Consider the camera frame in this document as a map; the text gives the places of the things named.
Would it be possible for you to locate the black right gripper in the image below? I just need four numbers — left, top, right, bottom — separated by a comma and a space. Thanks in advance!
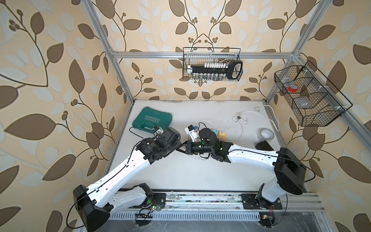
178, 139, 214, 154

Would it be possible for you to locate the teal charger plug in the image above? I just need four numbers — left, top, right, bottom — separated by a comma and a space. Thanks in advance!
212, 129, 219, 136

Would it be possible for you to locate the yellow charger plug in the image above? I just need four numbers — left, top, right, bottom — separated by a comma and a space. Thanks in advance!
217, 131, 227, 140

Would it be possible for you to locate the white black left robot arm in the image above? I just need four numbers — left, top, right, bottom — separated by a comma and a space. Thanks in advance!
71, 127, 181, 232

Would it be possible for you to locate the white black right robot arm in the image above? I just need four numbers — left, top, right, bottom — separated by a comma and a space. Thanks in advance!
177, 128, 308, 208

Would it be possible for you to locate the green plastic tool case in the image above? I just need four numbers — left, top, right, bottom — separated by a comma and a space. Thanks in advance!
132, 107, 173, 133

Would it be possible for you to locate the black box on table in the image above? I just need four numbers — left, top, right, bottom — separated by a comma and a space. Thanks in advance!
255, 141, 274, 151

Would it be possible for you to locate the white tape roll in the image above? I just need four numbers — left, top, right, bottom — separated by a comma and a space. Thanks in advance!
258, 128, 275, 141

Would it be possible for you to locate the red object in basket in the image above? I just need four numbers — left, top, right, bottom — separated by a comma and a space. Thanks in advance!
288, 84, 299, 93

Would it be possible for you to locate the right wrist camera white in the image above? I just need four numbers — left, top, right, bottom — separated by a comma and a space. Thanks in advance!
185, 125, 200, 142

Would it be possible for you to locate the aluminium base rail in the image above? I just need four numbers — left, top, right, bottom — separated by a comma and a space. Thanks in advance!
110, 189, 326, 222

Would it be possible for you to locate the white power strip cord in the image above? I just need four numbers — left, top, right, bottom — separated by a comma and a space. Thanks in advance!
231, 104, 280, 131

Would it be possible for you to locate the black socket set rail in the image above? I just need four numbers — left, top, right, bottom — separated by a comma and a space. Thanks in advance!
185, 61, 243, 81

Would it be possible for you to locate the black wire basket back wall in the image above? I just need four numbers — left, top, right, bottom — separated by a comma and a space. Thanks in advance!
182, 47, 243, 82

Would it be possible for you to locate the black wire basket wall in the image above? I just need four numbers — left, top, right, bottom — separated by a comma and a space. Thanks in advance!
182, 47, 243, 82
274, 61, 353, 127

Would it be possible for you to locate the black wire basket right wall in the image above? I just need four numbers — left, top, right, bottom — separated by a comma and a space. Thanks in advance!
274, 61, 353, 127

